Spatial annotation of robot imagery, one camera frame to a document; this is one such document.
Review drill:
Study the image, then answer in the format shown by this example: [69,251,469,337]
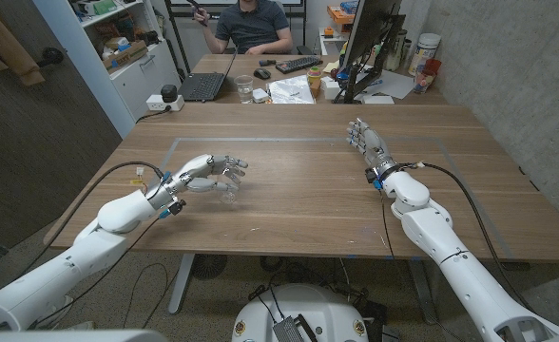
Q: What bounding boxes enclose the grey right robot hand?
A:
[346,118,398,184]

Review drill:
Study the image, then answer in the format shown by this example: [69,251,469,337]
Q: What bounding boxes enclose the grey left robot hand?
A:
[148,153,250,214]

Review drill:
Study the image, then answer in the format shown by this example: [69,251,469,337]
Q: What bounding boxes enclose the small clear cup front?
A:
[218,163,242,205]

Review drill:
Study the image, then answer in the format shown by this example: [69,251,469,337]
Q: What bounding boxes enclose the white paper sheets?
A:
[355,68,416,101]

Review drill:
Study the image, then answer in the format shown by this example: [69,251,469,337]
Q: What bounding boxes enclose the white power strip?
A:
[145,93,185,113]

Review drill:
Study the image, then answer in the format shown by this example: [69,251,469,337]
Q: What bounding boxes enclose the wooden back desk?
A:
[179,52,450,106]

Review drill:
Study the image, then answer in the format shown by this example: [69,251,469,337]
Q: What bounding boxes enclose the red snack bag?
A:
[413,58,443,95]

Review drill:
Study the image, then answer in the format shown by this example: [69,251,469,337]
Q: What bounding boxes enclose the colourful small container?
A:
[306,66,322,99]

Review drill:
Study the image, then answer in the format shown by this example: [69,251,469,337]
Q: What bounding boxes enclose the black open laptop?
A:
[177,47,239,104]

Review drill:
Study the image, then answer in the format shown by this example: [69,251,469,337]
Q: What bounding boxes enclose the clear drinking glass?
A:
[234,74,255,105]

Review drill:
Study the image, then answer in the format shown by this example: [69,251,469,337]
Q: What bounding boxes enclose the black keyboard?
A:
[275,55,323,75]

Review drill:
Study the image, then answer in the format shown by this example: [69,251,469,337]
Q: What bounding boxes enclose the white cylindrical canister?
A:
[407,32,442,77]

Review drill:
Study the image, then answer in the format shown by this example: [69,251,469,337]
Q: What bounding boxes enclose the black computer monitor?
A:
[332,0,407,105]

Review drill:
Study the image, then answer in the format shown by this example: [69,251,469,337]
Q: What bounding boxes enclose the orange box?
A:
[326,4,357,26]

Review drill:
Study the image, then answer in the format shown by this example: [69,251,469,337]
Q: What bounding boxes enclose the white shelf cabinet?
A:
[34,0,182,139]

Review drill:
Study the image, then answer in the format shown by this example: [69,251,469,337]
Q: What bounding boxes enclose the cardboard box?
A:
[101,39,149,72]

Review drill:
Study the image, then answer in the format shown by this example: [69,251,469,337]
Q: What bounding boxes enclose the person in dark polo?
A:
[186,0,294,55]

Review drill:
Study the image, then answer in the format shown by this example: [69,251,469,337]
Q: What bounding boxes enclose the white robot torso base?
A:
[231,283,370,342]

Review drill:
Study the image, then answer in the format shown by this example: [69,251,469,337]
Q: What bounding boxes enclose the wooden plank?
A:
[0,0,47,88]

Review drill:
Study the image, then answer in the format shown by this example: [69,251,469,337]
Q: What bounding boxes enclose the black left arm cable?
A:
[20,161,166,281]

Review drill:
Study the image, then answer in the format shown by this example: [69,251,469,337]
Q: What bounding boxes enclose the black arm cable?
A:
[20,161,166,281]
[402,161,535,313]

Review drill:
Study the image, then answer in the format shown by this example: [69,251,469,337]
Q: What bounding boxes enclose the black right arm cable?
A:
[402,161,535,313]

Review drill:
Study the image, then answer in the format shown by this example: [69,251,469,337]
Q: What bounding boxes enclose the black door handle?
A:
[35,46,66,69]

